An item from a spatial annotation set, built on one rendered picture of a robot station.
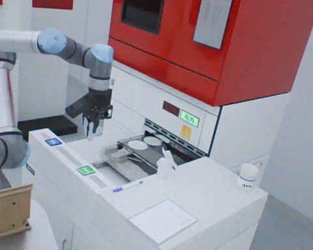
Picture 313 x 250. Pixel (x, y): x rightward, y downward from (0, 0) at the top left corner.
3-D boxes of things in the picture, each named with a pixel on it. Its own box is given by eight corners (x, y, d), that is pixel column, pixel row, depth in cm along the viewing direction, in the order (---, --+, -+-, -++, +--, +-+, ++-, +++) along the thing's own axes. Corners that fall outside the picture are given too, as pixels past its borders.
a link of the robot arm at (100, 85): (96, 81, 123) (83, 73, 128) (95, 93, 124) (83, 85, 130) (114, 79, 128) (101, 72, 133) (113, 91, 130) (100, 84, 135)
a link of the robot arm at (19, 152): (-19, 172, 130) (-33, 34, 139) (11, 172, 144) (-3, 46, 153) (7, 166, 126) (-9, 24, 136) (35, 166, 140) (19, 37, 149)
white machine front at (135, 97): (107, 117, 229) (115, 56, 214) (203, 180, 179) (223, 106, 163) (103, 118, 227) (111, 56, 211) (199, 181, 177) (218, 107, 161)
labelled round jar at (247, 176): (241, 180, 156) (247, 161, 152) (255, 188, 151) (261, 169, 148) (232, 184, 151) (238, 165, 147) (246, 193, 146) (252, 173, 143)
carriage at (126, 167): (111, 153, 181) (112, 148, 180) (160, 189, 159) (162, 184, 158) (98, 156, 176) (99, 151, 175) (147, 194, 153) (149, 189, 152)
